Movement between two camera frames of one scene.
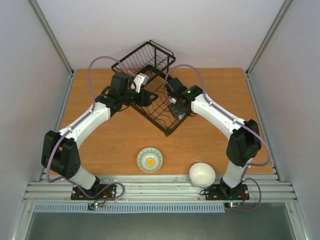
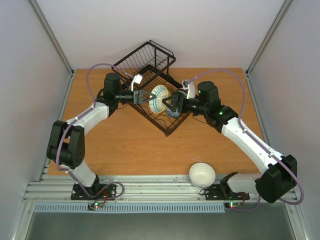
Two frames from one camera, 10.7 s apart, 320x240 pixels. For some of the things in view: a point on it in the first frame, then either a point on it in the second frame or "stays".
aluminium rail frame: (270, 187) stays
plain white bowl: (202, 175) stays
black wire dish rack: (149, 64) stays
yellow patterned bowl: (149, 160) to (161, 92)
